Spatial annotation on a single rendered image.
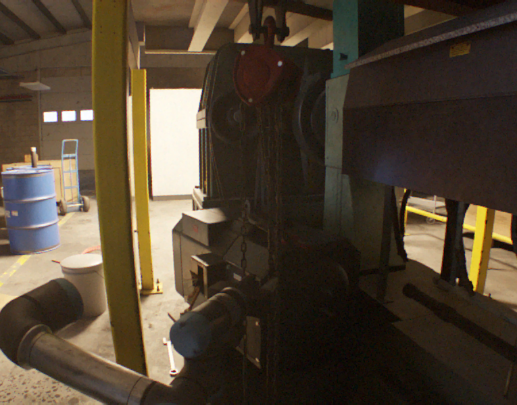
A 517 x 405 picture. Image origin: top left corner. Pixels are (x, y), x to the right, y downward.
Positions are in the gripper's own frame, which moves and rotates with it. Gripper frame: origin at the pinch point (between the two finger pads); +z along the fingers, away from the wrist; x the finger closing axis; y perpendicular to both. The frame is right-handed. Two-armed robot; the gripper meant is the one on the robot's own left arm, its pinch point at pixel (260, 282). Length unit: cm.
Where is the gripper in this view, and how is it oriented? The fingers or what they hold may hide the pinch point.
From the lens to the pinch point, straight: 93.3
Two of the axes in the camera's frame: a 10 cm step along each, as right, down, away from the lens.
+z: 4.5, -1.6, 8.8
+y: 0.0, -9.8, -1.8
